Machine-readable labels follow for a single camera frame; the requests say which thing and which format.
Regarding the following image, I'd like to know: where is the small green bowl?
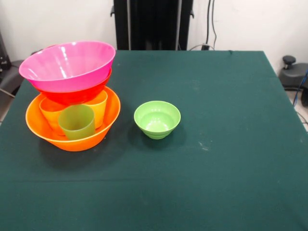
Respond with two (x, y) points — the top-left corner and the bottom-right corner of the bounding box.
(133, 100), (181, 140)

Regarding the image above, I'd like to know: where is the yellow cup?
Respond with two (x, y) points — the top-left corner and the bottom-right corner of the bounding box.
(85, 90), (108, 129)

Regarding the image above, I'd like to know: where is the green cup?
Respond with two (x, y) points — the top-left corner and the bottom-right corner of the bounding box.
(58, 104), (96, 141)

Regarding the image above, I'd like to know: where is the wide red bowl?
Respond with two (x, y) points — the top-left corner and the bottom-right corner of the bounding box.
(35, 68), (112, 105)

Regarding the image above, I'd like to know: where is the large orange bowl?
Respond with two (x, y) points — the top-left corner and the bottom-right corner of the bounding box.
(25, 87), (121, 152)

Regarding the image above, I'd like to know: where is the large pink bowl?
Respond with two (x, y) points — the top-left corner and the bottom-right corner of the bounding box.
(18, 41), (116, 93)

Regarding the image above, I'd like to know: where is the orange cup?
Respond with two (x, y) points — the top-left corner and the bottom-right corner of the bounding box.
(39, 97), (65, 136)

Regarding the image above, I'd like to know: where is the dark green table cloth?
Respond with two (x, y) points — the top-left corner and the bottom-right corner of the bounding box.
(0, 49), (308, 231)

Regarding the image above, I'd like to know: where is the black floor device with knob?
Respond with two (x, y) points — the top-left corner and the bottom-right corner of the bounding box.
(278, 55), (308, 91)

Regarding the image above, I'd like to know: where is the black chair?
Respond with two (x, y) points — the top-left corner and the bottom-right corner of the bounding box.
(0, 31), (32, 96)

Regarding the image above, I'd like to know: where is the black hanging cable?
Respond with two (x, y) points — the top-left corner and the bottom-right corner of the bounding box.
(192, 0), (217, 51)

